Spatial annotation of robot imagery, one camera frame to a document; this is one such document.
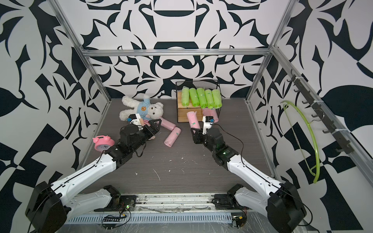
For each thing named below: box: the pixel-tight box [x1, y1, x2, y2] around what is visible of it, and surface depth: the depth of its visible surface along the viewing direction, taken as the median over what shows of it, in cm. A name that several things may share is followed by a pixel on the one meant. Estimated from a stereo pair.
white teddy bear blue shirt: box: [118, 94, 164, 122], surface depth 106 cm
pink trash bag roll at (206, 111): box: [202, 107, 211, 117], surface depth 108 cm
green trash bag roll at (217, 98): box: [211, 88, 222, 110], surface depth 93 cm
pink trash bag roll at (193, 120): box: [186, 110, 201, 134], surface depth 83 cm
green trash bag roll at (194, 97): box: [188, 87, 200, 108], surface depth 96 cm
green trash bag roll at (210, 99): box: [204, 88, 215, 109], surface depth 95 cm
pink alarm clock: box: [92, 134, 116, 152], surface depth 87 cm
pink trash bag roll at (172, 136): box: [163, 126, 182, 148], surface depth 97 cm
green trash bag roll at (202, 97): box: [196, 87, 208, 109], surface depth 95 cm
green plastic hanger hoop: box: [280, 100, 320, 184], surface depth 59 cm
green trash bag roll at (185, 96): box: [181, 85, 190, 107], surface depth 98 cm
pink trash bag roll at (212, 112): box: [206, 107, 219, 123], surface depth 107 cm
